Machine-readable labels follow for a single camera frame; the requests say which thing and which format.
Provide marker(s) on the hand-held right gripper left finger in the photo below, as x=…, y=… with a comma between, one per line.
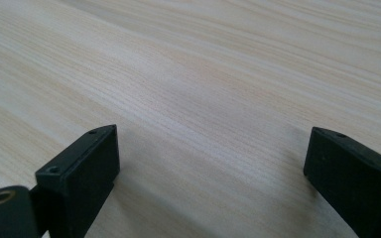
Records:
x=79, y=178

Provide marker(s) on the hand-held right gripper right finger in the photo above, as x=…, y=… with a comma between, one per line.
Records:
x=354, y=178

